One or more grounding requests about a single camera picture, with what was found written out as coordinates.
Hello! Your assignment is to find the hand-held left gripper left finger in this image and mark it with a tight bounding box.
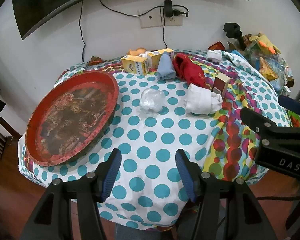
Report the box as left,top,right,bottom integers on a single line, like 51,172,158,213
20,149,122,240

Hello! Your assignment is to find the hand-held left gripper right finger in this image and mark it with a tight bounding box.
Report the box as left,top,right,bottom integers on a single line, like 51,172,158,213
175,149,278,240

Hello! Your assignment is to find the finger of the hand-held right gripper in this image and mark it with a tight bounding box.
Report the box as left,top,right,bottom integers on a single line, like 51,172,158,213
241,107,300,153
278,95,300,117

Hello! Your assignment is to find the small maroon box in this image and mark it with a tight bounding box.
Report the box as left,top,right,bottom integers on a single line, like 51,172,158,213
212,74,231,97

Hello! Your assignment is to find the large white sock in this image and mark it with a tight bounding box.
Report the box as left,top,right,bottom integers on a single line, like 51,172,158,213
185,84,223,114

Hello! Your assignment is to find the red round tray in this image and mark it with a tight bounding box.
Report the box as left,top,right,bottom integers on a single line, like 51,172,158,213
25,70,120,167

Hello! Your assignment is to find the red sock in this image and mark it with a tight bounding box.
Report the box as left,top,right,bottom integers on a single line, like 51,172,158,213
172,52,206,88

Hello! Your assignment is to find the light blue sock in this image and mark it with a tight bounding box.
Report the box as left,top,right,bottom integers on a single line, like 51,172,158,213
156,52,177,81

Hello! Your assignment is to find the yellow carton box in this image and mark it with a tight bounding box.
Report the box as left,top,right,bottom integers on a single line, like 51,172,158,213
121,54,150,75
147,49,175,70

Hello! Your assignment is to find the pile of snack packets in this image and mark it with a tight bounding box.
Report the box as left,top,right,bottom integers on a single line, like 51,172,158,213
244,40,294,88

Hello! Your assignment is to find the polka dot tablecloth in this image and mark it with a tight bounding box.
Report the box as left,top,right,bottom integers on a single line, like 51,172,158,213
17,49,294,232

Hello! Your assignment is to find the crumpled clear plastic bag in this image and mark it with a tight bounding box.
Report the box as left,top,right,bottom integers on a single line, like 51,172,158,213
139,88,165,112

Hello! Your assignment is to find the red candy wrapper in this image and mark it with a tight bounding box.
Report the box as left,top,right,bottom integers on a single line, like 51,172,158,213
87,56,103,66

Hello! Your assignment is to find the dark wooden chair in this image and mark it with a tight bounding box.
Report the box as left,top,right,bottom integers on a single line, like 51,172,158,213
0,115,22,160

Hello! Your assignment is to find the orange rubber toy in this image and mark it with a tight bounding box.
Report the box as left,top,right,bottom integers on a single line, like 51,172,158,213
129,47,145,56

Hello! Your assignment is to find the black power adapter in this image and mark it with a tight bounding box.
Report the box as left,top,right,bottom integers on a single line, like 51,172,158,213
164,0,174,18

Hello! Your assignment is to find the black television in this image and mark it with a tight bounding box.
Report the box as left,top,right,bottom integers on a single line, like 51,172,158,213
12,0,249,40

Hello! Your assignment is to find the dark gripper cable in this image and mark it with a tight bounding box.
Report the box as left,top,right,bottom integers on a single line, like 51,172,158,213
255,194,300,203

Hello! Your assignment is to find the black camera stand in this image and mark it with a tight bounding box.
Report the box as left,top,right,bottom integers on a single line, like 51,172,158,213
223,23,248,49

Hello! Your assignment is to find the black adapter cable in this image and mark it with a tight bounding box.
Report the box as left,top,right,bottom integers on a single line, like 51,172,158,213
162,17,167,49

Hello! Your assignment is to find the white power wall outlet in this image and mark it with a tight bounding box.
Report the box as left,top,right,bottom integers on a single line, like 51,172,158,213
162,7,183,27

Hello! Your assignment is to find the black television cable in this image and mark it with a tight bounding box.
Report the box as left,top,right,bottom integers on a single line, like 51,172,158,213
97,0,165,17
79,0,87,62

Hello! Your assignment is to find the white coaxial wall plate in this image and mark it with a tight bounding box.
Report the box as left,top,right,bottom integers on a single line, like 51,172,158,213
138,7,163,28

